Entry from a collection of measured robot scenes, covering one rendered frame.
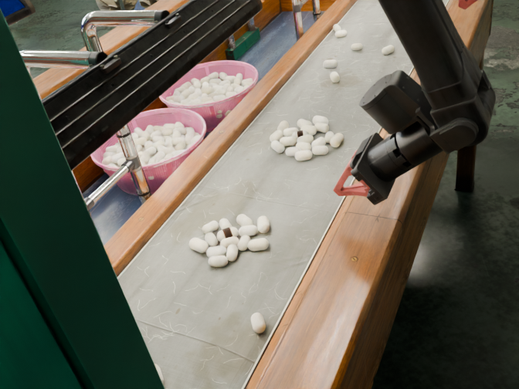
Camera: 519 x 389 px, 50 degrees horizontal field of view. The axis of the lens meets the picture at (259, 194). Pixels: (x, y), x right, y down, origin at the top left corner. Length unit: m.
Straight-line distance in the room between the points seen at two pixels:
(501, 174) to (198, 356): 1.79
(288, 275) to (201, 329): 0.16
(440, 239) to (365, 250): 1.19
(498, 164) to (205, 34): 1.75
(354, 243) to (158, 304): 0.32
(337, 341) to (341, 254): 0.17
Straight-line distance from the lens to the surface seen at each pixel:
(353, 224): 0.91
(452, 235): 2.06
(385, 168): 0.80
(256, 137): 1.23
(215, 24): 0.91
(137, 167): 1.05
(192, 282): 0.90
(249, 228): 0.94
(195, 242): 0.94
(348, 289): 0.81
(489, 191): 2.28
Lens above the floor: 1.35
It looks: 35 degrees down
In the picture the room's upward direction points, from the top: 11 degrees counter-clockwise
